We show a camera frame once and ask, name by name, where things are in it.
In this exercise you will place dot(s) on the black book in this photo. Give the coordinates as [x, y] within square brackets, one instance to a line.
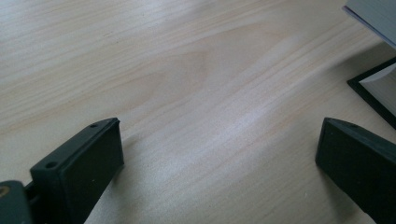
[361, 89]

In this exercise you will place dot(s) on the blue book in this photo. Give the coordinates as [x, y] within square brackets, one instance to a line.
[376, 15]

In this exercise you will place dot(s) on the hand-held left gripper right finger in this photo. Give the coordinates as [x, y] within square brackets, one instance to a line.
[361, 161]

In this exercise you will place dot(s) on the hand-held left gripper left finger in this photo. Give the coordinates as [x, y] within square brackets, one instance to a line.
[77, 174]

